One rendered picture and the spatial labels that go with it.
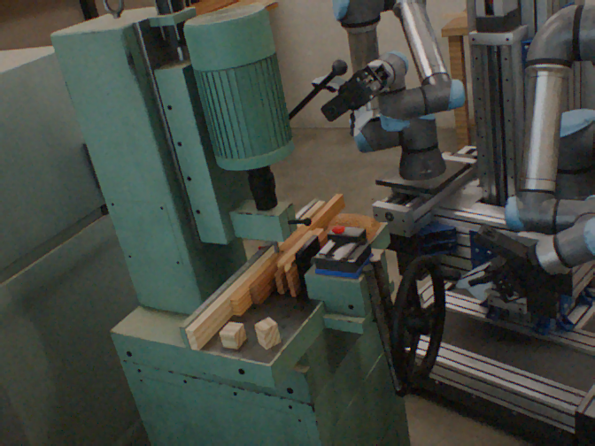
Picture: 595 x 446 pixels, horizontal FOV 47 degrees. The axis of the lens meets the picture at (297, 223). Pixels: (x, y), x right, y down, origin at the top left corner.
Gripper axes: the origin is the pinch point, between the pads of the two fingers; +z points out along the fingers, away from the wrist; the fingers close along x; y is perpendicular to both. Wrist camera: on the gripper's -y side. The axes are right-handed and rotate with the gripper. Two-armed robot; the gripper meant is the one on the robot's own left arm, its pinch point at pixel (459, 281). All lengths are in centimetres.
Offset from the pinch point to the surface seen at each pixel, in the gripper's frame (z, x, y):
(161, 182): 36, -23, -56
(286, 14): 197, 315, -130
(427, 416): 70, 44, 57
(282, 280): 25.4, -20.3, -23.0
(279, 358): 18.6, -40.2, -13.4
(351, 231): 10.6, -8.7, -23.3
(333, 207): 30.4, 16.3, -26.6
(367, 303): 10.4, -18.6, -9.7
